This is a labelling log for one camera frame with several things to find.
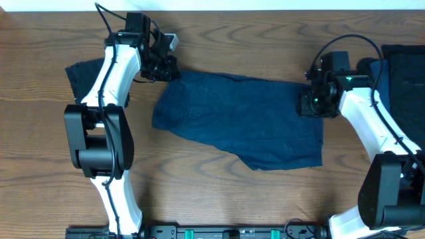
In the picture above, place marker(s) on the dark blue shorts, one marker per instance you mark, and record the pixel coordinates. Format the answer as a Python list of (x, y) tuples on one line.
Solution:
[(252, 118)]

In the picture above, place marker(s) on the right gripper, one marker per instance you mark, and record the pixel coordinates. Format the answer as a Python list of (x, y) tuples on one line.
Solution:
[(304, 109)]

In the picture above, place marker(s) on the black garment in pile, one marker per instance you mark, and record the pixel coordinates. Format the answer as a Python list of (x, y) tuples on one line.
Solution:
[(406, 88)]

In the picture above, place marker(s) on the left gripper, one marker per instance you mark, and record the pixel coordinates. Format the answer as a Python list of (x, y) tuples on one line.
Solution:
[(169, 72)]

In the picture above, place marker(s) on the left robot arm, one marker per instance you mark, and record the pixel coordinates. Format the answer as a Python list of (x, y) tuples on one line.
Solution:
[(98, 133)]

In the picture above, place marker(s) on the folded black cloth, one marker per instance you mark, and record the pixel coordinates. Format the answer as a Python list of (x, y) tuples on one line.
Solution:
[(82, 77)]

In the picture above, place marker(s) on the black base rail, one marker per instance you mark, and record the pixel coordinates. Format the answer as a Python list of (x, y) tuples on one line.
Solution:
[(292, 230)]

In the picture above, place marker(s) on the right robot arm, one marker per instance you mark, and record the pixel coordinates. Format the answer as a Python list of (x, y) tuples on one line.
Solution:
[(392, 195)]

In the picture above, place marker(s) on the blue garment in pile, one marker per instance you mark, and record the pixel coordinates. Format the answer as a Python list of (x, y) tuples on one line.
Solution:
[(383, 86)]

